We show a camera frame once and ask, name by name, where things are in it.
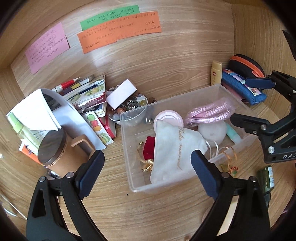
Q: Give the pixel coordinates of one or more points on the glass bowl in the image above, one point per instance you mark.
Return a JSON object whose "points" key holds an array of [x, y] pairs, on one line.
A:
{"points": [[129, 113]]}

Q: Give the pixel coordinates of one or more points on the blue zipper pouch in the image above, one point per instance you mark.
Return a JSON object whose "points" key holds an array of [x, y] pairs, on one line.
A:
{"points": [[240, 90]]}

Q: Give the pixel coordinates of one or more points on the dark green bag roll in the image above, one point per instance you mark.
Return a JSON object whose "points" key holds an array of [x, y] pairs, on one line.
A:
{"points": [[266, 178]]}

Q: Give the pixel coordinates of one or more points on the black orange zipper case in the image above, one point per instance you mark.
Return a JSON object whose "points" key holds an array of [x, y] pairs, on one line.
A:
{"points": [[249, 62]]}

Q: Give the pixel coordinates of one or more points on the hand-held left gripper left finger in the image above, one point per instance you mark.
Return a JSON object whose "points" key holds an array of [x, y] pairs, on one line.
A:
{"points": [[91, 173]]}

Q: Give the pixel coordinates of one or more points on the fruit sticker sheet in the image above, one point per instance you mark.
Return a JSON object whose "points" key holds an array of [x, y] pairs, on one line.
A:
{"points": [[99, 126]]}

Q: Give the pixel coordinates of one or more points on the white paper sheets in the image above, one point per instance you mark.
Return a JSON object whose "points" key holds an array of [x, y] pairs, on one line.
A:
{"points": [[69, 115]]}

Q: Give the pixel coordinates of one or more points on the pink round compact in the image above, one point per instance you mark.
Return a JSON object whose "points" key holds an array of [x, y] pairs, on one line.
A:
{"points": [[170, 117]]}

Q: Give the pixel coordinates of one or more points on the folded white paper sheet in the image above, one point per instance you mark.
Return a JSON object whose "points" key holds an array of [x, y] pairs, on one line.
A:
{"points": [[34, 111]]}

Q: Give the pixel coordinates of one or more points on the green paper note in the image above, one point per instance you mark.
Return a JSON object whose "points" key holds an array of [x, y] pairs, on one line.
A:
{"points": [[108, 16]]}

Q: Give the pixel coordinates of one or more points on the gold ribbon ornament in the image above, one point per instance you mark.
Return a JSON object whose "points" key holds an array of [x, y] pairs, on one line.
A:
{"points": [[145, 164]]}

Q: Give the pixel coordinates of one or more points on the orange paper note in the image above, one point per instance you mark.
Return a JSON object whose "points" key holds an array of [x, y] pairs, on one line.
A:
{"points": [[120, 30]]}

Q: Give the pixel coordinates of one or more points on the white cloth pouch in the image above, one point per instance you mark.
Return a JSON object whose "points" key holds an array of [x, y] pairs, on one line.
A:
{"points": [[171, 150]]}

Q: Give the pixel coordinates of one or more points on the red white marker pen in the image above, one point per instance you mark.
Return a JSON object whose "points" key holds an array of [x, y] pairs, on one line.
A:
{"points": [[68, 84]]}

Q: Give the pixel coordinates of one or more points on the orange carton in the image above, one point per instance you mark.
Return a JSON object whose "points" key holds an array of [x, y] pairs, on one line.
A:
{"points": [[29, 153]]}

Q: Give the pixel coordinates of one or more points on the teal and white bottle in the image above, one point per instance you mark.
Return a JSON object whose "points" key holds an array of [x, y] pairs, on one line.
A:
{"points": [[233, 134]]}

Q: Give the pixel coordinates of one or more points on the white rectangular box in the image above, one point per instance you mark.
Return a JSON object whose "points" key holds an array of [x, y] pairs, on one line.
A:
{"points": [[120, 93]]}

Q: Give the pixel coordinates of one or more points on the green skincare bottle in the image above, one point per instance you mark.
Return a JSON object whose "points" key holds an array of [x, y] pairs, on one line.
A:
{"points": [[25, 132]]}

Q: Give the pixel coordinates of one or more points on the white round puff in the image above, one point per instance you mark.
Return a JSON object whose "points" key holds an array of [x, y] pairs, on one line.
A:
{"points": [[211, 132]]}

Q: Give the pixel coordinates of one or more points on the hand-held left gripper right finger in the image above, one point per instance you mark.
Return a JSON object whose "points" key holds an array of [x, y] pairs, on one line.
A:
{"points": [[204, 176]]}

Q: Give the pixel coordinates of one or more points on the clear plastic bin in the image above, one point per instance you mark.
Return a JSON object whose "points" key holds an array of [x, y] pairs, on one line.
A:
{"points": [[129, 139]]}

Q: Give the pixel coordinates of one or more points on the yellow lotion tube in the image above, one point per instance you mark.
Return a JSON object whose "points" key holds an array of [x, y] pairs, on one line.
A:
{"points": [[216, 71]]}

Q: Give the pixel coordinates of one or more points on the pink wallet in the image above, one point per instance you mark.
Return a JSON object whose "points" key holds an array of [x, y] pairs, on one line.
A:
{"points": [[234, 93]]}

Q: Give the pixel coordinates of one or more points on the wooden desktop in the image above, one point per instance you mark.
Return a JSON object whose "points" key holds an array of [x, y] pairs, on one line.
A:
{"points": [[161, 213]]}

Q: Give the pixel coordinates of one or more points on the brown lidded mug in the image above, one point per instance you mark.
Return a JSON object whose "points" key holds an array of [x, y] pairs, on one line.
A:
{"points": [[57, 150]]}

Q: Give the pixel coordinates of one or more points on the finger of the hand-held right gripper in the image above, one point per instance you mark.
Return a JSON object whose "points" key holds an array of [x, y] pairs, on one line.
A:
{"points": [[259, 83], [252, 125]]}

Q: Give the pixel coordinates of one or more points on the gold ribbon with charm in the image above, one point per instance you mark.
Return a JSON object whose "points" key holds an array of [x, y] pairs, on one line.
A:
{"points": [[231, 166]]}

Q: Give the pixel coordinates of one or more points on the stack of booklets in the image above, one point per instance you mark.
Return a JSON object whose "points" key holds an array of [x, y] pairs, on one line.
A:
{"points": [[92, 92]]}

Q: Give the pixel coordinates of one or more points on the pink paper note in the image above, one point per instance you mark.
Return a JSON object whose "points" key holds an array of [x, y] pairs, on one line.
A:
{"points": [[46, 46]]}

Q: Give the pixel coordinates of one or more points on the red velvet pouch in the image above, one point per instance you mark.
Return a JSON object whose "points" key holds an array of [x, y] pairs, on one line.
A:
{"points": [[149, 146]]}

